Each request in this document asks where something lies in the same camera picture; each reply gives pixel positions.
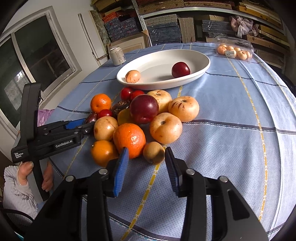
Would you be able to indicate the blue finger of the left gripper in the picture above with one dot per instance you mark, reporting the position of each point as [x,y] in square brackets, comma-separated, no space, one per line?
[75,123]

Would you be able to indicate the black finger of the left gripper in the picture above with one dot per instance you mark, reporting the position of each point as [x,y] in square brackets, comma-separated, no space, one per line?
[84,129]

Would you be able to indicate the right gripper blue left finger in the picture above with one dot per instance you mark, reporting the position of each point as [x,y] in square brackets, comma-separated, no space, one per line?
[120,171]

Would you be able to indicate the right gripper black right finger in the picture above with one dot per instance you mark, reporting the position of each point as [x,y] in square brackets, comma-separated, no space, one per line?
[176,170]

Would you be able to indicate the small brown round fruit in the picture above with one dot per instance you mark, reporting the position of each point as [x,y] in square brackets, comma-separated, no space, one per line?
[154,153]

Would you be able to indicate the yellow green round fruit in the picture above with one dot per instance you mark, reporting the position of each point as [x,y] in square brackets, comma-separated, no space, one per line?
[124,117]

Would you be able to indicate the large orange tangerine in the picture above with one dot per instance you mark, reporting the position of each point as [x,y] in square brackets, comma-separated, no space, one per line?
[131,136]

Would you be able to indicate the dark purple tomato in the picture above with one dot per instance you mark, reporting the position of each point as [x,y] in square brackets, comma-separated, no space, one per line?
[118,107]
[91,118]

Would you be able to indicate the yellow peach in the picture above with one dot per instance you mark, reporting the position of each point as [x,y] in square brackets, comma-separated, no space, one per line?
[186,108]
[165,128]
[163,98]

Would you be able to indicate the large dark red plum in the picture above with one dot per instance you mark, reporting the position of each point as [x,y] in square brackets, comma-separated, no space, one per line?
[143,109]

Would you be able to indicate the small striped peach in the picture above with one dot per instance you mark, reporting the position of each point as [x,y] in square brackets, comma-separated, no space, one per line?
[133,76]

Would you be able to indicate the yellow peach back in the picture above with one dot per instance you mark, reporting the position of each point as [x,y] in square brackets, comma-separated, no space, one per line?
[163,98]

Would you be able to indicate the person's left hand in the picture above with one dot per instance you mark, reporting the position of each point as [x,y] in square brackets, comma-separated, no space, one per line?
[26,168]

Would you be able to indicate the red cherry tomato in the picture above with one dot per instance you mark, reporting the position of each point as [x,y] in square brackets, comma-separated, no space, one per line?
[126,93]
[135,93]
[103,113]

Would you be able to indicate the purple plastic bag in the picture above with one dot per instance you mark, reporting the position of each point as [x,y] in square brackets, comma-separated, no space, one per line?
[43,115]

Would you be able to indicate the silver drink can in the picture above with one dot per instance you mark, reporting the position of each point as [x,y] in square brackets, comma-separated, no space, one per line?
[117,56]

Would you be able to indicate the white oval plate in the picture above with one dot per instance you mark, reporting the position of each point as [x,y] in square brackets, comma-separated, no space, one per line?
[155,69]

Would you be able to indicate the cardboard box beige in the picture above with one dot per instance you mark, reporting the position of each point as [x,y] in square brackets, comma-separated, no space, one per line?
[134,42]

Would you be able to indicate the clear plastic fruit box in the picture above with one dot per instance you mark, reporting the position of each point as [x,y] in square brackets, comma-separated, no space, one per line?
[234,48]

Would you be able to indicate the pink plastic bag on shelf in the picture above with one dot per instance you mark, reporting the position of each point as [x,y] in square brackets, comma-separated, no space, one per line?
[242,26]

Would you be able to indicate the white shelving unit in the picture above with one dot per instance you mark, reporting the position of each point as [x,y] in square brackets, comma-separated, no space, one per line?
[212,19]

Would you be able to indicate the window with white frame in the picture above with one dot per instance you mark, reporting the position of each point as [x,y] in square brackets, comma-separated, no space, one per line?
[33,50]

